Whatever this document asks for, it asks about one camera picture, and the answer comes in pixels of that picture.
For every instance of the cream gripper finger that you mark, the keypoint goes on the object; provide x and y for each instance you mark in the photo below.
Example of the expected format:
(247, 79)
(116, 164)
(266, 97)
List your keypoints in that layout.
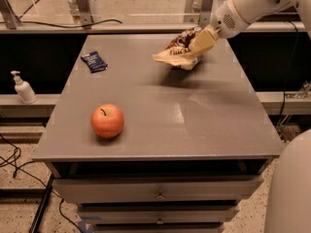
(204, 41)

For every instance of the lower grey drawer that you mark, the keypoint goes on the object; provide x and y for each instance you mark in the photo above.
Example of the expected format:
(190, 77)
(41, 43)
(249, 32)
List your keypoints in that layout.
(158, 215)

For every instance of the far left metal post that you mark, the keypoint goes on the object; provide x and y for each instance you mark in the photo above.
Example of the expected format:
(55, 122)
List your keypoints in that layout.
(10, 18)

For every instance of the upper grey drawer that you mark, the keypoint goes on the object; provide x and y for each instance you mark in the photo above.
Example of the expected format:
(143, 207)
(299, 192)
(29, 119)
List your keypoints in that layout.
(87, 191)

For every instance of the grey drawer cabinet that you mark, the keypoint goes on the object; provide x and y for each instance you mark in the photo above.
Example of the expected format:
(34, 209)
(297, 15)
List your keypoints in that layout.
(203, 123)

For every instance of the right metal bracket post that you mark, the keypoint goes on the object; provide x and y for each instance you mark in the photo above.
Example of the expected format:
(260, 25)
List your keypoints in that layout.
(198, 11)

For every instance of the blue rxbar blueberry wrapper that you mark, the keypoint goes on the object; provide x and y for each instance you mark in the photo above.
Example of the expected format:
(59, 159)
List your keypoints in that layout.
(94, 62)

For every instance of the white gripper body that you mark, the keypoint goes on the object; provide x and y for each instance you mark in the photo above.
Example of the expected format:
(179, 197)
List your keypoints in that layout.
(225, 23)

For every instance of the white pump lotion bottle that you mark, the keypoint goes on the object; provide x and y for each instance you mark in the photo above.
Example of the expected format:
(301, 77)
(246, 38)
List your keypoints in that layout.
(23, 89)

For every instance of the left metal bracket post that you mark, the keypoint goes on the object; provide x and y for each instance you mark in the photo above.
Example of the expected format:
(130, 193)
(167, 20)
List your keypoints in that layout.
(80, 11)

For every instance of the black floor bar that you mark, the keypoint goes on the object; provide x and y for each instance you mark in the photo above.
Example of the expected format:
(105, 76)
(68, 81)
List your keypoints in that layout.
(35, 225)

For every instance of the brown sea salt chip bag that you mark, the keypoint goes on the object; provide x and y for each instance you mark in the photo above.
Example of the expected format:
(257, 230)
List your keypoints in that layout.
(180, 46)

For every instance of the metal bracket post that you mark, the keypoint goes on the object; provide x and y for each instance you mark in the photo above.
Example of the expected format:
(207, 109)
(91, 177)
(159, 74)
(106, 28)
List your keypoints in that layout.
(198, 11)
(80, 11)

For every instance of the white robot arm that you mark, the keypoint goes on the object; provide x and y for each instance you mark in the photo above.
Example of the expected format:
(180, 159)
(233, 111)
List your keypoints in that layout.
(289, 205)

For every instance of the red orange apple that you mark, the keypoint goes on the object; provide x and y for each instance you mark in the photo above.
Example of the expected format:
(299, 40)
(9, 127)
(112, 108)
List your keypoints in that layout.
(107, 121)

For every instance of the grey drawer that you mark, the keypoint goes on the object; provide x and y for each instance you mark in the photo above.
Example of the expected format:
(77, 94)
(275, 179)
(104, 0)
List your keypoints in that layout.
(87, 191)
(158, 215)

